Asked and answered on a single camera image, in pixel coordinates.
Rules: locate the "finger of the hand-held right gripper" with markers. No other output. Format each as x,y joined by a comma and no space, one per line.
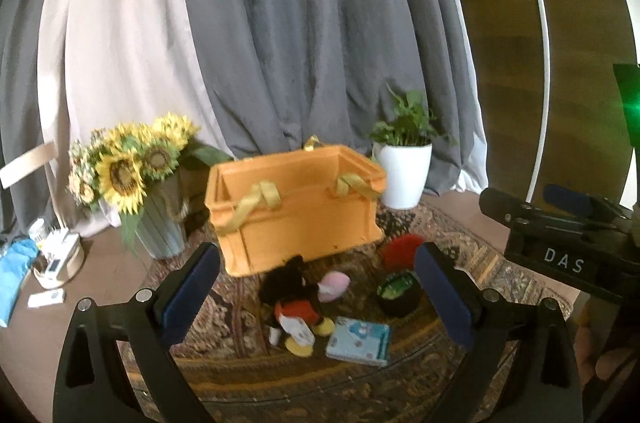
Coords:
500,203
565,198

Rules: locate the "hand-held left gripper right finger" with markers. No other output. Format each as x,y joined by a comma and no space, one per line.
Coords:
445,298

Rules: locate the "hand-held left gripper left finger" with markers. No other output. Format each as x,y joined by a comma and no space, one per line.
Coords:
192,293

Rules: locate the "black bowl with green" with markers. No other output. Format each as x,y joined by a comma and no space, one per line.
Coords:
397,295

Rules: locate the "red plush toy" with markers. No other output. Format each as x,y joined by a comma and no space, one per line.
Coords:
400,253

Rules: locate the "blue printed soft pack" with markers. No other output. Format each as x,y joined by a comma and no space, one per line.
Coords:
357,342

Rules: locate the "mouse plush toy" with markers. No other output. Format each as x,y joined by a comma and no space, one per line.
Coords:
295,308

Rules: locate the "pink plush toy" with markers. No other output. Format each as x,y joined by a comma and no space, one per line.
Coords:
334,287

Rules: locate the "orange plastic crate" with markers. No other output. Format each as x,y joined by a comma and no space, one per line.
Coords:
300,228

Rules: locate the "person's right hand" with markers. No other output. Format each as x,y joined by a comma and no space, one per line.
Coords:
607,363

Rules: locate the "grey ribbed vase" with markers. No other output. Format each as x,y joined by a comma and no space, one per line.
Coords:
162,233

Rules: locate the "round patterned rug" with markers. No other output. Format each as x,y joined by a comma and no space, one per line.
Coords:
240,343

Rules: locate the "white plant pot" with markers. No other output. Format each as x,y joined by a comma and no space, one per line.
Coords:
402,178

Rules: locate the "white sheer curtain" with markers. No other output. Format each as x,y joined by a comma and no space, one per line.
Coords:
467,103

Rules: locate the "green leafy plant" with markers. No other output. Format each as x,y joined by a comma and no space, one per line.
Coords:
407,118

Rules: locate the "white round tray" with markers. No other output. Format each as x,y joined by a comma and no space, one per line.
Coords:
60,265

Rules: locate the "sunflower bouquet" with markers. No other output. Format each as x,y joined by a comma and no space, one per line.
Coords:
125,173

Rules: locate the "white remote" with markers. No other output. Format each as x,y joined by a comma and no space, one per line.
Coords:
46,299

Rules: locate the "white bottle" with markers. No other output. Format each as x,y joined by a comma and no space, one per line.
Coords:
37,230

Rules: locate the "blue cloth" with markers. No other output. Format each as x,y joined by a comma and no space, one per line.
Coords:
15,268

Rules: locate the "grey curtain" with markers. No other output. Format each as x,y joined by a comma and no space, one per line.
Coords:
20,103
310,28

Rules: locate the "beige curtain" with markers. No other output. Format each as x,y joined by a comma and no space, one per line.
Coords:
120,43

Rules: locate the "white round hoop frame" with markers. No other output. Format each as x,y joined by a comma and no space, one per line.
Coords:
547,78

